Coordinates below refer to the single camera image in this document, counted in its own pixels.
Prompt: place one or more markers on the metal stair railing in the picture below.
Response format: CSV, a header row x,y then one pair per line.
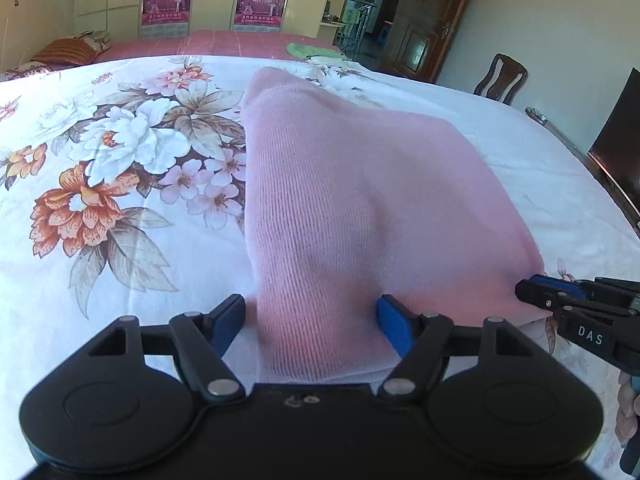
x,y
357,27

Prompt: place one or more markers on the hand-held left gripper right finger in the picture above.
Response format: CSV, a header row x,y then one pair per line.
x,y
392,322

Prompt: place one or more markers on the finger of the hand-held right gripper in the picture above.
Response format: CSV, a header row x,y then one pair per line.
x,y
555,285
532,294

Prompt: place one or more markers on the orange striped pillow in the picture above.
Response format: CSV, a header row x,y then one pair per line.
x,y
62,51

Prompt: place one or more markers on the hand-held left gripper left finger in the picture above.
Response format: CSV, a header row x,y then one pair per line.
x,y
227,317

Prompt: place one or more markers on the purple wall poster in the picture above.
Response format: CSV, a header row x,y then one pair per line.
x,y
169,0
261,0

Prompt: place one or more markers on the red floral pillow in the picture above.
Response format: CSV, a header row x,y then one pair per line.
x,y
22,70

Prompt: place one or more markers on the green cloth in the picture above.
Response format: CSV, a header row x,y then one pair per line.
x,y
310,50

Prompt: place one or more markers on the pink quilted bedspread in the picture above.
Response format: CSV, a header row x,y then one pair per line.
x,y
225,42

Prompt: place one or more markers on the brown wooden chair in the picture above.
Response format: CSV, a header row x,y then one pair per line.
x,y
500,77

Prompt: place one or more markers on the white floral bed sheet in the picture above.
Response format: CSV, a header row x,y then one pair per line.
x,y
125,260

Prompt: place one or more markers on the pale floral pillow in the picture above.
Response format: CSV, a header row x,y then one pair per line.
x,y
95,40

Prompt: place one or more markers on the pink knit sweater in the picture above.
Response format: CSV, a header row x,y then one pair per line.
x,y
350,185

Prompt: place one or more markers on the brown wooden door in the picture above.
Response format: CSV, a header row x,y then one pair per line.
x,y
430,15

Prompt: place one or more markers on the black television screen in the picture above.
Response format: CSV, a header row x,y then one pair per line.
x,y
617,145

